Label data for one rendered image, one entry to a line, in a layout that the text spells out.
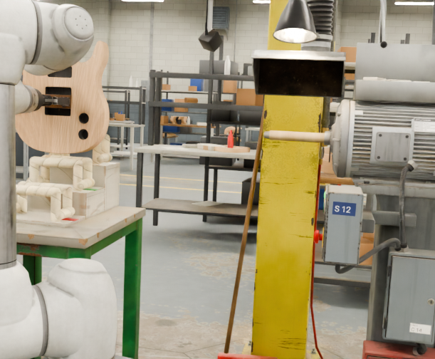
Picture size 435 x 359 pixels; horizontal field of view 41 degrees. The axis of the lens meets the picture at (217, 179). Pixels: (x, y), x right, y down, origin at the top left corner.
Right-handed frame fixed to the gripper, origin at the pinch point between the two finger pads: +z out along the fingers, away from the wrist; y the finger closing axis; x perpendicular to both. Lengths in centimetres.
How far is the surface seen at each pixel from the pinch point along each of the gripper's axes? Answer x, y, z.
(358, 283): -112, 116, 211
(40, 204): -36.0, -3.2, -4.8
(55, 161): -20.8, 1.1, -2.6
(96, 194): -32.2, 13.9, 3.6
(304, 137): -8, 86, 4
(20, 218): -39.0, -3.6, -17.6
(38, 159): -20.7, -5.4, -2.6
